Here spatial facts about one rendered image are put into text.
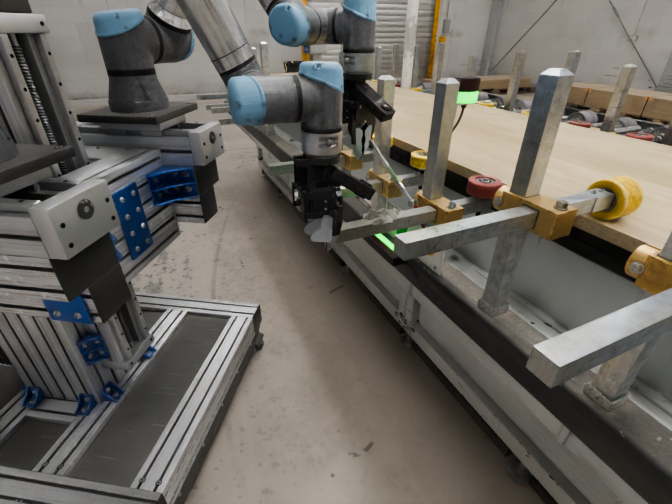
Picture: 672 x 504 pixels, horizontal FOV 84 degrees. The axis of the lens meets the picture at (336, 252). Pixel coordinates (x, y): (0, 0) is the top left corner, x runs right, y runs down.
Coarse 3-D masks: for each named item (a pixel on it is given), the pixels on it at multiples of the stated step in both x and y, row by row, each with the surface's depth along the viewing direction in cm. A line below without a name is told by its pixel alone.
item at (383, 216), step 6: (372, 210) 82; (384, 210) 82; (390, 210) 82; (396, 210) 85; (366, 216) 83; (372, 216) 82; (378, 216) 82; (384, 216) 81; (390, 216) 82; (396, 216) 83; (372, 222) 81; (378, 222) 80; (384, 222) 80
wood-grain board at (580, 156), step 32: (416, 96) 213; (416, 128) 143; (480, 128) 143; (512, 128) 143; (576, 128) 143; (448, 160) 108; (480, 160) 107; (512, 160) 107; (576, 160) 107; (608, 160) 107; (640, 160) 107; (544, 192) 86; (576, 192) 86; (576, 224) 77; (608, 224) 72; (640, 224) 72
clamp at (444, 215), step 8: (424, 200) 91; (432, 200) 90; (440, 200) 90; (448, 200) 90; (440, 208) 86; (448, 208) 86; (456, 208) 86; (440, 216) 87; (448, 216) 85; (456, 216) 86
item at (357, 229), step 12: (468, 204) 91; (480, 204) 92; (408, 216) 84; (420, 216) 86; (432, 216) 88; (348, 228) 79; (360, 228) 80; (372, 228) 82; (384, 228) 83; (396, 228) 85; (336, 240) 79; (348, 240) 80
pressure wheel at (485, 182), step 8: (472, 176) 94; (480, 176) 94; (488, 176) 94; (472, 184) 90; (480, 184) 89; (488, 184) 89; (496, 184) 89; (472, 192) 91; (480, 192) 89; (488, 192) 89
